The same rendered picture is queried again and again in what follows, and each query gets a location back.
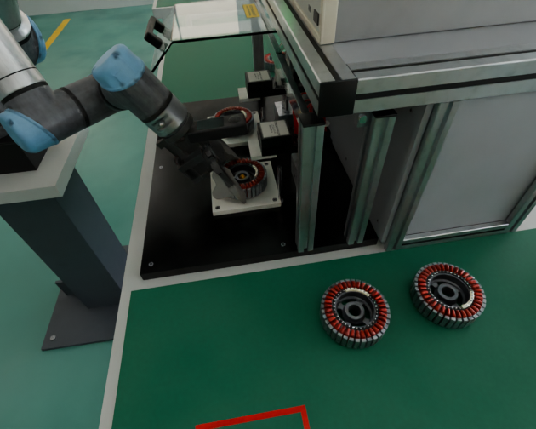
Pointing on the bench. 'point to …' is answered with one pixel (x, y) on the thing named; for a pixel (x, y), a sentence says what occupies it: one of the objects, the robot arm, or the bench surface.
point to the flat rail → (286, 77)
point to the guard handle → (153, 33)
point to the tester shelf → (415, 64)
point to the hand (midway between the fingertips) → (244, 180)
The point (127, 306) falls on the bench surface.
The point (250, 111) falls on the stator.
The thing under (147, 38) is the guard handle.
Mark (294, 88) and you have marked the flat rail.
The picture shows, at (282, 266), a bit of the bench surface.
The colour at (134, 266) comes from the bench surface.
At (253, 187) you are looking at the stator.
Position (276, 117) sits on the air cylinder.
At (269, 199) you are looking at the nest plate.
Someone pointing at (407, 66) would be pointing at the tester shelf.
